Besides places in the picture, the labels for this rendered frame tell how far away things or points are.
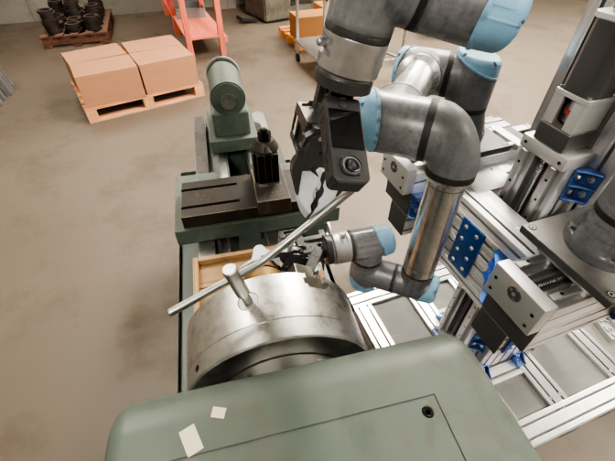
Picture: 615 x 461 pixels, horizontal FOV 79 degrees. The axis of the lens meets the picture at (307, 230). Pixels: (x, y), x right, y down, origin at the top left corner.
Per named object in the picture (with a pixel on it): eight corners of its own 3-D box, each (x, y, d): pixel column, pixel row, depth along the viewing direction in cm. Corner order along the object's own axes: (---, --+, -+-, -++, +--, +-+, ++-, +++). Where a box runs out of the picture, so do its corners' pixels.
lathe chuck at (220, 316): (371, 374, 77) (351, 292, 55) (228, 422, 77) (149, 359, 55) (357, 336, 84) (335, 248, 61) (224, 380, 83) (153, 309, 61)
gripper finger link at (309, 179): (300, 198, 60) (314, 147, 54) (308, 221, 56) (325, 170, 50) (282, 197, 59) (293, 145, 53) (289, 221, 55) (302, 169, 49)
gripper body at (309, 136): (335, 144, 56) (360, 62, 48) (352, 176, 50) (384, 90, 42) (286, 139, 54) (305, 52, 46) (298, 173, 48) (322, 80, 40)
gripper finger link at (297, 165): (315, 188, 54) (330, 135, 48) (318, 197, 53) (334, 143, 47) (284, 187, 52) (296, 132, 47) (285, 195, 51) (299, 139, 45)
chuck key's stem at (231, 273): (250, 319, 59) (224, 277, 51) (244, 309, 61) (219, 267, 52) (262, 312, 60) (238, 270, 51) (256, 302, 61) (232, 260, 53)
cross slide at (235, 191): (318, 209, 121) (319, 198, 118) (184, 229, 114) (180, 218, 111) (306, 176, 134) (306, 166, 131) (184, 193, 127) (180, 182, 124)
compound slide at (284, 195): (291, 210, 114) (291, 197, 110) (258, 215, 112) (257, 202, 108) (279, 172, 128) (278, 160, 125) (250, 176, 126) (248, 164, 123)
